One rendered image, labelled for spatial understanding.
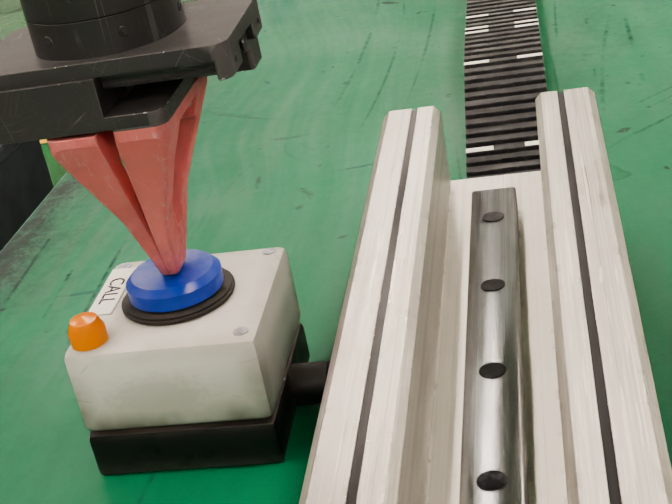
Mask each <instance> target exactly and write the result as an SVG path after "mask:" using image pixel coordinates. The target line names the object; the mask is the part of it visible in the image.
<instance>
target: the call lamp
mask: <svg viewBox="0 0 672 504"><path fill-rule="evenodd" d="M68 337H69V340H70V343H71V346H72V348H73V350H75V351H80V352H83V351H90V350H93V349H96V348H98V347H100V346H102V345H103V344H104V343H106V341H107V340H108V338H109V337H108V333H107V330H106V326H105V323H104V321H103V320H102V319H101V318H100V317H99V316H98V315H97V314H96V313H94V312H83V313H80V314H77V315H75V316H74V317H72V318H71V320H70V322H69V327H68Z"/></svg>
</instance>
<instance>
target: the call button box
mask: <svg viewBox="0 0 672 504"><path fill-rule="evenodd" d="M212 255H214V256H215V257H217V258H218V259H219V260H220V263H221V266H222V270H223V274H224V281H223V284H222V286H221V287H220V288H219V290H218V291H217V292H215V293H214V294H213V295H212V296H210V297H209V298H207V299H206V300H204V301H202V302H200V303H198V304H195V305H193V306H190V307H187V308H184V309H180V310H175V311H169V312H146V311H142V310H139V309H137V308H135V307H134V306H133V305H132V304H131V303H130V300H129V296H128V293H127V289H126V282H127V279H128V278H129V276H130V275H131V274H132V272H133V271H134V270H135V269H136V268H137V267H138V266H139V265H140V264H142V263H143V262H145V261H139V262H127V263H122V264H120V265H118V266H116V267H115V269H113V270H112V272H111V274H110V275H109V277H108V279H107V281H106V282H105V284H104V286H103V287H102V289H101V291H100V293H99V294H98V296H97V298H96V299H95V301H94V303H93V305H92V306H91V308H90V310H89V312H94V313H96V314H97V315H98V316H99V317H100V318H101V319H102V320H103V321H104V323H105V326H106V330H107V333H108V337H109V338H108V340H107V341H106V343H104V344H103V345H102V346H100V347H98V348H96V349H93V350H90V351H83V352H80V351H75V350H73V348H72V346H71V345H70V347H69V349H68V350H67V352H66V354H65V365H66V368H67V371H68V374H69V377H70V380H71V383H72V386H73V389H74V392H75V395H76V398H77V401H78V404H79V407H80V410H81V413H82V416H83V420H84V423H85V426H86V427H87V428H88V430H91V433H90V437H89V440H90V444H91V447H92V450H93V453H94V456H95V459H96V462H97V465H98V468H99V471H100V472H101V474H105V475H108V474H122V473H136V472H151V471H165V470H180V469H194V468H209V467H223V466H238V465H252V464H267V463H279V462H281V461H283V460H284V457H285V453H286V449H287V445H288V441H289V437H290V433H291V429H292V425H293V421H294V417H295V413H296V409H297V406H298V405H311V404H321V401H322V396H323V392H324V387H325V383H326V378H327V374H328V369H329V365H330V361H317V362H308V361H309V357H310V353H309V349H308V344H307V339H306V335H305V330H304V327H303V325H302V323H301V322H299V318H300V310H299V305H298V301H297V296H296V291H295V287H294V282H293V278H292V273H291V268H290V264H289V259H288V255H287V253H286V251H285V250H284V248H280V247H275V248H265V249H255V250H245V251H236V252H226V253H216V254H212Z"/></svg>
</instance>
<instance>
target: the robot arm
mask: <svg viewBox="0 0 672 504"><path fill-rule="evenodd" d="M20 4H21V7H22V10H23V13H24V17H25V20H26V23H27V27H22V28H19V29H16V30H14V31H12V32H11V33H9V34H8V35H7V36H6V37H5V38H4V39H2V40H1V41H0V145H4V144H12V143H20V142H28V141H35V140H43V139H47V142H48V145H49V149H50V152H51V155H52V157H53V158H54V159H55V160H56V161H57V162H58V163H59V164H60V165H61V166H62V167H64V168H65V169H66V170H67V171H68V172H69V173H70V174H71V175H72V176H73V177H74V178H75V179H76V180H77V181H79V182H80V183H81V184H82V185H83V186H84V187H85V188H86V189H87V190H88V191H89V192H90V193H91V194H92V195H94V196H95V197H96V198H97V199H98V200H99V201H100V202H101V203H102V204H103V205H104V206H105V207H106V208H108V209H109V210H110V211H111V212H112V213H113V214H114V215H115V216H116V217H117V218H118V219H119V220H120V221H121V222H122V223H123V224H124V225H125V226H126V227H127V229H128V230H129V231H130V232H131V234H132V235H133V236H134V238H135V239H136V240H137V242H138V243H139V244H140V246H141V247H142V248H143V250H144V251H145V252H146V254H147V255H148V256H149V257H150V259H151V260H152V261H153V263H154V264H155V265H156V267H157V268H158V269H159V271H160V272H161V273H162V274H163V275H173V274H178V273H179V271H180V269H181V267H182V265H183V263H184V261H185V259H186V237H187V189H188V177H189V171H190V166H191V161H192V156H193V151H194V146H195V141H196V136H197V131H198V126H199V121H200V116H201V111H202V106H203V101H204V96H205V91H206V86H207V76H212V75H217V76H218V80H220V81H222V80H225V79H228V78H231V77H232V76H234V75H235V74H236V72H240V71H248V70H253V69H255V68H256V67H257V65H258V63H259V61H260V60H261V58H262V55H261V50H260V46H259V41H258V37H257V36H258V34H259V32H260V30H261V29H262V22H261V17H260V12H259V8H258V3H257V0H198V1H191V2H185V3H182V0H20ZM120 156H121V158H122V161H123V163H124V166H125V168H126V170H125V168H124V166H123V164H122V162H121V159H120Z"/></svg>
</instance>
